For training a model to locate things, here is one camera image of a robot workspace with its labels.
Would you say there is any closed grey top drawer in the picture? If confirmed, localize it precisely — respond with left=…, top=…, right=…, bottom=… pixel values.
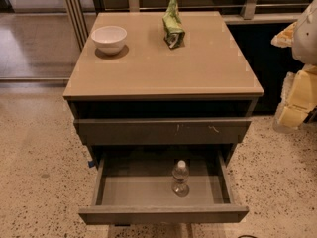
left=74, top=118, right=251, bottom=145

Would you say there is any green chip bag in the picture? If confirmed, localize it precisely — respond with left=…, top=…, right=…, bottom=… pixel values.
left=162, top=0, right=185, bottom=49

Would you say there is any clear plastic water bottle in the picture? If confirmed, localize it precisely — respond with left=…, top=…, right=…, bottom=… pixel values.
left=171, top=160, right=189, bottom=197

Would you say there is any grey drawer cabinet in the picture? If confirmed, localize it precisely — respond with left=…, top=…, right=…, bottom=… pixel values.
left=62, top=11, right=265, bottom=226

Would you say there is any open grey middle drawer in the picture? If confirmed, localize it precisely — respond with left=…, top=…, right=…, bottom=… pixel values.
left=79, top=150, right=249, bottom=225

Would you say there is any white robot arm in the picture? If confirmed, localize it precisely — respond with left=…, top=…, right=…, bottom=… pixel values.
left=271, top=0, right=317, bottom=133

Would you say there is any white rounded gripper body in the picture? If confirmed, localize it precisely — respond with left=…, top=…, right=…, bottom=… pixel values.
left=271, top=22, right=296, bottom=48

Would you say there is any white ceramic bowl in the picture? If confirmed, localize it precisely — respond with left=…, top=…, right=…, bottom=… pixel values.
left=91, top=26, right=127, bottom=55

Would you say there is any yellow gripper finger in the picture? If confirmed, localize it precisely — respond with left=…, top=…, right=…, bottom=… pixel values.
left=276, top=64, right=317, bottom=128

